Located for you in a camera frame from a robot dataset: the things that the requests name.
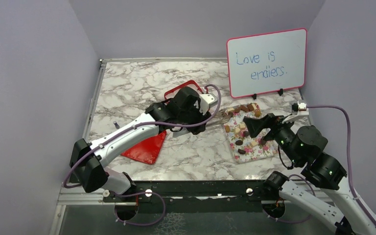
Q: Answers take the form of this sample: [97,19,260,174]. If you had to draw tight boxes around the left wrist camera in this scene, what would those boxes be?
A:
[199,94,218,115]

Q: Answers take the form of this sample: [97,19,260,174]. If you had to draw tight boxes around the pink framed whiteboard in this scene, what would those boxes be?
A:
[226,28,307,98]

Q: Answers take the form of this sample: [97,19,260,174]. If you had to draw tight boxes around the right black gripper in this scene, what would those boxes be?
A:
[244,112,302,165]

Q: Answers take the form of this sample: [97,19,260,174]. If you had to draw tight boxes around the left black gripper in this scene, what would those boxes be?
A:
[178,100,211,134]

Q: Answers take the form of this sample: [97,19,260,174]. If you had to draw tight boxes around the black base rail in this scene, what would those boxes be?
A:
[103,180,279,218]

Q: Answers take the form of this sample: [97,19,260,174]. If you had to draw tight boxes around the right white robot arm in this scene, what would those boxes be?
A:
[243,114,376,235]

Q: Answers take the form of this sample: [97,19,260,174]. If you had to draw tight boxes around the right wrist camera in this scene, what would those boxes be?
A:
[282,101,309,123]

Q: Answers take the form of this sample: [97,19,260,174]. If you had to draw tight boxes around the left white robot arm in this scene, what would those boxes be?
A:
[63,87,221,201]

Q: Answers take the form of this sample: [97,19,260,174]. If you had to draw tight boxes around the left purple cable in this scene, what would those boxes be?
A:
[62,84,222,190]

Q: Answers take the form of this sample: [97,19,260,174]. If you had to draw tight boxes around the floral serving tray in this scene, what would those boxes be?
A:
[223,103,278,164]

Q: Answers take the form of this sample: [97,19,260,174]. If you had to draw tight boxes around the red chocolate box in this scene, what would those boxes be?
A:
[164,80,204,100]

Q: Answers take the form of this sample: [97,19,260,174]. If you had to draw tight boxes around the red box lid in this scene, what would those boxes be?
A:
[121,131,167,165]

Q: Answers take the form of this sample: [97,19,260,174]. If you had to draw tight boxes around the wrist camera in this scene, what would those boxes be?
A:
[282,101,309,123]
[199,94,218,115]

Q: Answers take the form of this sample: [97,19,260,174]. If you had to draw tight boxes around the metal serving tongs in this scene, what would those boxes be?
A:
[206,110,233,127]

